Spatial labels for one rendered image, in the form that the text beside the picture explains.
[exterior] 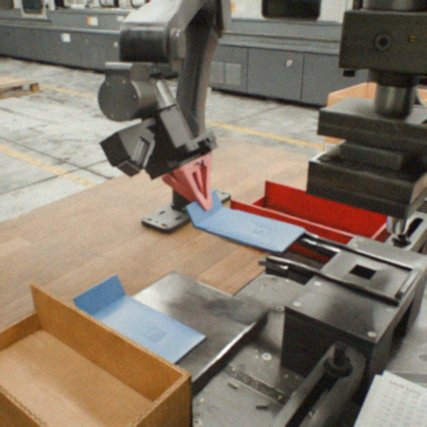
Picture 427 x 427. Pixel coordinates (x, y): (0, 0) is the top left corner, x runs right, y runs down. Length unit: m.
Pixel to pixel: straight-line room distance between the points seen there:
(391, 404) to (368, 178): 0.21
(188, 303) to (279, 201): 0.35
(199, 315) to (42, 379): 0.19
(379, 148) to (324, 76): 5.16
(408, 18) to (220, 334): 0.38
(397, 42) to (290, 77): 5.39
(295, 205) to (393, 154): 0.45
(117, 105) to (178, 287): 0.25
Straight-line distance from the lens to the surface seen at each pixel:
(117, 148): 0.62
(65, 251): 0.82
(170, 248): 0.79
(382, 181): 0.45
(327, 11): 5.60
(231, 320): 0.60
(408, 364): 0.61
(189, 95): 0.85
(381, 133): 0.47
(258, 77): 6.10
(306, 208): 0.89
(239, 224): 0.67
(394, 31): 0.45
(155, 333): 0.58
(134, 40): 0.68
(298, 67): 5.77
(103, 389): 0.55
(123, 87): 0.61
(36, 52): 9.97
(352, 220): 0.85
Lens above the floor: 1.29
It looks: 25 degrees down
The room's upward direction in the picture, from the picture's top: straight up
